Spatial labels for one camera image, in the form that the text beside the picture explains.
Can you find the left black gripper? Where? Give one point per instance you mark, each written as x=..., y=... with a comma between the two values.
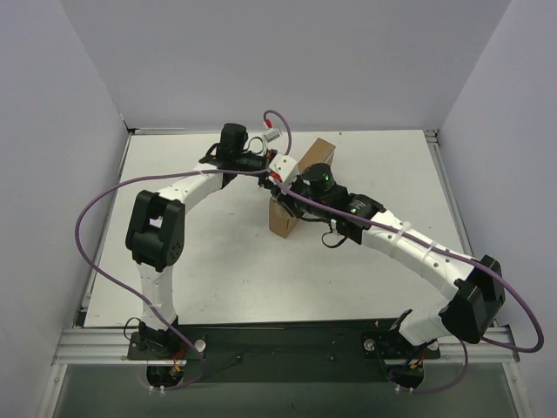
x=262, y=161

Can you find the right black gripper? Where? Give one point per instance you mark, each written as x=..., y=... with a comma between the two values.
x=284, y=200

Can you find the brown cardboard express box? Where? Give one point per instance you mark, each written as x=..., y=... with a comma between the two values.
x=281, y=222

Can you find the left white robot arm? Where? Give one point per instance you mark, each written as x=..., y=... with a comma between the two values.
x=156, y=233

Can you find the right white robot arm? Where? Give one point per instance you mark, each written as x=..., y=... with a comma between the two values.
x=471, y=296

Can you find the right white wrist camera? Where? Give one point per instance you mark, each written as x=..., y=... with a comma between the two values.
x=285, y=170

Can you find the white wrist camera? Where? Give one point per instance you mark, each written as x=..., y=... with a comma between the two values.
x=271, y=134
x=285, y=170

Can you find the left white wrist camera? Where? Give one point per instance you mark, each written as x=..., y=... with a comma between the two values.
x=271, y=134

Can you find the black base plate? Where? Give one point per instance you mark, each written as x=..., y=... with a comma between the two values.
x=340, y=351

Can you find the aluminium front rail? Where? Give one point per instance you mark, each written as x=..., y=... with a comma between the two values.
x=104, y=346

